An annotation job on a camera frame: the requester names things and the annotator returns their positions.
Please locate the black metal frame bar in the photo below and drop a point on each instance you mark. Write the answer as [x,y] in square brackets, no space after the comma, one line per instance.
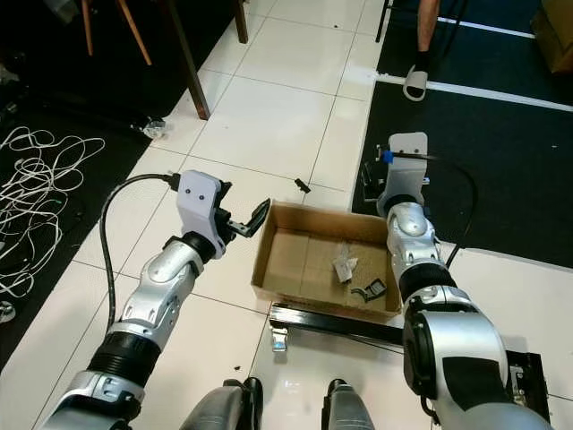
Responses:
[331,321]

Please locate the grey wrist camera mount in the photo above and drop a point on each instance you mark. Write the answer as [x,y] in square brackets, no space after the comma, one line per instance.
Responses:
[407,166]
[201,202]

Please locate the black metal chair leg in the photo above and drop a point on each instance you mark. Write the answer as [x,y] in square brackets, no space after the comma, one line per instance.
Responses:
[383,18]

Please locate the robot leg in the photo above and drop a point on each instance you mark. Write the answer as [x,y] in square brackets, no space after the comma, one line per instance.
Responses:
[224,408]
[349,408]

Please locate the black plastic clip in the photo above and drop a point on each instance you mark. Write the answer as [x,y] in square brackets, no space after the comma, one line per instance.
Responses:
[372,288]

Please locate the black floor mat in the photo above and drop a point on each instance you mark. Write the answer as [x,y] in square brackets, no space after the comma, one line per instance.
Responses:
[89,107]

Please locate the robot left leg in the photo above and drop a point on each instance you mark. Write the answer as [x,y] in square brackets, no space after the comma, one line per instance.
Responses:
[224,408]

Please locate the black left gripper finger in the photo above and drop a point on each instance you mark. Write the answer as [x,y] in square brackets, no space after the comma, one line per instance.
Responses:
[260,224]
[252,216]

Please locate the robot right leg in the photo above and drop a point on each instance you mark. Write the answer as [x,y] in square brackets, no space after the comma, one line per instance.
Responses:
[349,408]

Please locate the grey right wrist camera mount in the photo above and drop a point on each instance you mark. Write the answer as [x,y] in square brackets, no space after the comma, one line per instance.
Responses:
[407,166]

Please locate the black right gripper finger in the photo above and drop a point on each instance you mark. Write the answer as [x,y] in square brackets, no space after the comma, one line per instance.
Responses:
[365,182]
[373,188]

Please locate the person's bare leg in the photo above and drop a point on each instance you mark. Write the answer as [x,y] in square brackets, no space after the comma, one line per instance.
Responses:
[428,27]

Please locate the wooden chair with slanted legs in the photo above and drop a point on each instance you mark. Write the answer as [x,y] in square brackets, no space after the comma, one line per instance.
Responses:
[134,31]

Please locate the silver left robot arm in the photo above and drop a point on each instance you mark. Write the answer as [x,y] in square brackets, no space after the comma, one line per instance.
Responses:
[161,296]

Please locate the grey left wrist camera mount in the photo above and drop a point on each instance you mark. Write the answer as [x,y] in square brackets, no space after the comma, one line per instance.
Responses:
[201,202]

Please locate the dark mat with white line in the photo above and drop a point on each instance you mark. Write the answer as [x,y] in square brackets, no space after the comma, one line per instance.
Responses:
[501,134]

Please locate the open brown cardboard box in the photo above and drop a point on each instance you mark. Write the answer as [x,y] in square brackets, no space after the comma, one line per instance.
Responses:
[304,260]

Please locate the grey slipper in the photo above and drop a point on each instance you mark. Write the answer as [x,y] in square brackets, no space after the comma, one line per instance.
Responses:
[414,82]

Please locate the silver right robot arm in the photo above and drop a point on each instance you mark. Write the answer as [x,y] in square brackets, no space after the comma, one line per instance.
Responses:
[457,349]

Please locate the small black floor scrap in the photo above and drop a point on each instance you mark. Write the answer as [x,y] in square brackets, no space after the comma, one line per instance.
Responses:
[303,185]

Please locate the crumpled clear plastic trash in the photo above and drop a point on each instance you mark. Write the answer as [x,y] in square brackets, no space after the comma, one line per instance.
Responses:
[345,264]

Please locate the dark wooden table leg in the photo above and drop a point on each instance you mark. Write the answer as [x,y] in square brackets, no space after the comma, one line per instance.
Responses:
[188,63]

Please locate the short dark wooden leg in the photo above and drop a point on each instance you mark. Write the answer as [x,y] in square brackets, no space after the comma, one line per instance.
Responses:
[240,18]

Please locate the closed brown cardboard box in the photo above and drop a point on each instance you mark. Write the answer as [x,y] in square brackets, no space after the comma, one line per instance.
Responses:
[557,22]

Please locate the black metal base plate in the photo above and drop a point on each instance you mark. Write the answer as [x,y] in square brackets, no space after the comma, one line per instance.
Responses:
[528,385]

